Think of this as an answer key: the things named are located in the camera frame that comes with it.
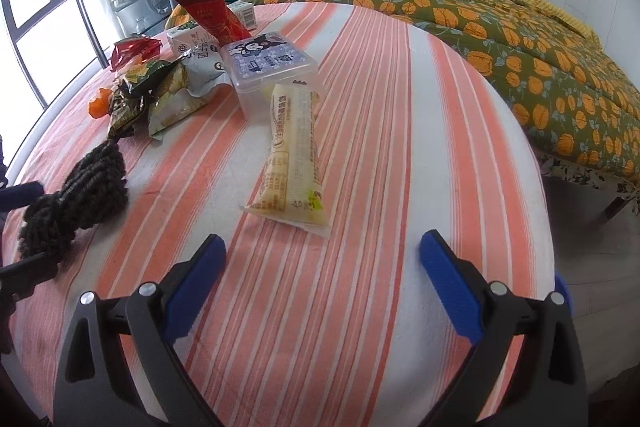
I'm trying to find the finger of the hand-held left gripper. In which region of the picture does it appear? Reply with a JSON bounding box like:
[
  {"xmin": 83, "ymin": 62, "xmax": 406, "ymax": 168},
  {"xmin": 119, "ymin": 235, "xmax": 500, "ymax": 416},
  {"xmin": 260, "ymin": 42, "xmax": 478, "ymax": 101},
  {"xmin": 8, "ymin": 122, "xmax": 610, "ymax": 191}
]
[
  {"xmin": 0, "ymin": 181, "xmax": 45, "ymax": 212},
  {"xmin": 0, "ymin": 252, "xmax": 58, "ymax": 307}
]

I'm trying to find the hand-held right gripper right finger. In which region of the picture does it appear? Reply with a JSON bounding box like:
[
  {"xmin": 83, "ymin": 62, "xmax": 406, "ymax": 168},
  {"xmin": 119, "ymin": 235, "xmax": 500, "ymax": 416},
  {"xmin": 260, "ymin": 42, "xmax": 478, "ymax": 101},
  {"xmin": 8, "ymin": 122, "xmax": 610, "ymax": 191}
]
[{"xmin": 419, "ymin": 229, "xmax": 588, "ymax": 427}]

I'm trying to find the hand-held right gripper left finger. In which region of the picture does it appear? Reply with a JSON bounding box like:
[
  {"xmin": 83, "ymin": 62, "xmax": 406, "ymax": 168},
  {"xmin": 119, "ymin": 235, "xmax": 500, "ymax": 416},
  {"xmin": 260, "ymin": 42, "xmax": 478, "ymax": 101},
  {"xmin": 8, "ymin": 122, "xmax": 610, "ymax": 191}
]
[{"xmin": 52, "ymin": 233, "xmax": 228, "ymax": 427}]

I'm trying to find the dark braided rope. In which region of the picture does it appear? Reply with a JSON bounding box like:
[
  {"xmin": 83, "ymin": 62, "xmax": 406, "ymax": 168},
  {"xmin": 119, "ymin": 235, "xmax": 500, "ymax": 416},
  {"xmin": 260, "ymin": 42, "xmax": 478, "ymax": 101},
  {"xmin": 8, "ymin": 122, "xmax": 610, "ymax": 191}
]
[{"xmin": 17, "ymin": 139, "xmax": 128, "ymax": 275}]

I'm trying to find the yellow snack packet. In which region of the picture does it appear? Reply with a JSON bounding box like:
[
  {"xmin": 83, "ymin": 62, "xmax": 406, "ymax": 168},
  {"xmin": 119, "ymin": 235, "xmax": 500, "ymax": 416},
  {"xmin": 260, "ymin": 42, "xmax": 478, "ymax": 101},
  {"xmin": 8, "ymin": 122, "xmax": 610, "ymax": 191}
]
[{"xmin": 240, "ymin": 82, "xmax": 333, "ymax": 239}]

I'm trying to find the small orange wrapper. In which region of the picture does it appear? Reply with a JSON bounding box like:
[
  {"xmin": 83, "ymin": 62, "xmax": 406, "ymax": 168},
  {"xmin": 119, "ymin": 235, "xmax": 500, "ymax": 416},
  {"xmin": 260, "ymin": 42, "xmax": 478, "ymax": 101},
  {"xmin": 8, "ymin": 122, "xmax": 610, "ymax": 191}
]
[{"xmin": 88, "ymin": 88, "xmax": 113, "ymax": 118}]

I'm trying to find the green snack packet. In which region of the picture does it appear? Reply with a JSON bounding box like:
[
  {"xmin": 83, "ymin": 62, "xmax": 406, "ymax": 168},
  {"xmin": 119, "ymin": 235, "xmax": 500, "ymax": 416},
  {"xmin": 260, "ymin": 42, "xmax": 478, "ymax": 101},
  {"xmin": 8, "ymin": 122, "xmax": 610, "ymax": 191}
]
[{"xmin": 107, "ymin": 59, "xmax": 188, "ymax": 140}]

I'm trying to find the orange striped tablecloth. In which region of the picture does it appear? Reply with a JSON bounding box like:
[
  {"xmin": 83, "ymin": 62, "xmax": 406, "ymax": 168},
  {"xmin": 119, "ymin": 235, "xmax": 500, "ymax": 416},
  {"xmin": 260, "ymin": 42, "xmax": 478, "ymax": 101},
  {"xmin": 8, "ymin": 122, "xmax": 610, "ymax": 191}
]
[{"xmin": 2, "ymin": 2, "xmax": 556, "ymax": 427}]

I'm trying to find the white crumpled snack packet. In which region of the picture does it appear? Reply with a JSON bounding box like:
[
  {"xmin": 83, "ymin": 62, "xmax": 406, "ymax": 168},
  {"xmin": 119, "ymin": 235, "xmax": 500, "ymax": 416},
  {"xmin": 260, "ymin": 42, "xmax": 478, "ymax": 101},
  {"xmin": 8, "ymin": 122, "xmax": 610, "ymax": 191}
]
[{"xmin": 147, "ymin": 52, "xmax": 236, "ymax": 140}]

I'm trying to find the green and white milk carton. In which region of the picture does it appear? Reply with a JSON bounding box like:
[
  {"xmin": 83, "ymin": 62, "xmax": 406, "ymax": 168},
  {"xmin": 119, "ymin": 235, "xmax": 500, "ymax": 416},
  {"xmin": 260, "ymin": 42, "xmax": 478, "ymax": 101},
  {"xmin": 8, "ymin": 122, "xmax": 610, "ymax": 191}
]
[{"xmin": 166, "ymin": 21, "xmax": 223, "ymax": 58}]

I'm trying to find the clear box with purple lid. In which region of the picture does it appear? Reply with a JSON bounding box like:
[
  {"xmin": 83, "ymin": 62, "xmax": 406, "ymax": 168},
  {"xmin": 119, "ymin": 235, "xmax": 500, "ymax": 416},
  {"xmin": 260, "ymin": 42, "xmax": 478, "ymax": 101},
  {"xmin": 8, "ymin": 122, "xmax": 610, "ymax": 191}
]
[{"xmin": 220, "ymin": 31, "xmax": 321, "ymax": 122}]

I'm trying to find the tall red wrapper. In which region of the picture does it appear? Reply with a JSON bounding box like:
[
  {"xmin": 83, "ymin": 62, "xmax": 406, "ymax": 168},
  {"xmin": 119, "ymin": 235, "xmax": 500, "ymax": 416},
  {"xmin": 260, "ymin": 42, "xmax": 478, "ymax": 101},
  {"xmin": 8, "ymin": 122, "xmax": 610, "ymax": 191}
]
[{"xmin": 171, "ymin": 0, "xmax": 252, "ymax": 45}]

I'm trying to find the small white carton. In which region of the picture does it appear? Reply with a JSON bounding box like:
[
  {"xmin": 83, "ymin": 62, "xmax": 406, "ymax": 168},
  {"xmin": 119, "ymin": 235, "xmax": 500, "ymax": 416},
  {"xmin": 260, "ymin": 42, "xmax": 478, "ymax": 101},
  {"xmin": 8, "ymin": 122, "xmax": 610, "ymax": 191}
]
[{"xmin": 226, "ymin": 0, "xmax": 257, "ymax": 30}]

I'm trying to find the black window frame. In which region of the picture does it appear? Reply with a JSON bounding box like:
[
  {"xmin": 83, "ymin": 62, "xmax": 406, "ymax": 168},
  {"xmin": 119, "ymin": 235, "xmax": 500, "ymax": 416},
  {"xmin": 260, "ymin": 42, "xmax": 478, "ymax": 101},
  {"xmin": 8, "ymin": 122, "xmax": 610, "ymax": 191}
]
[{"xmin": 0, "ymin": 0, "xmax": 76, "ymax": 108}]

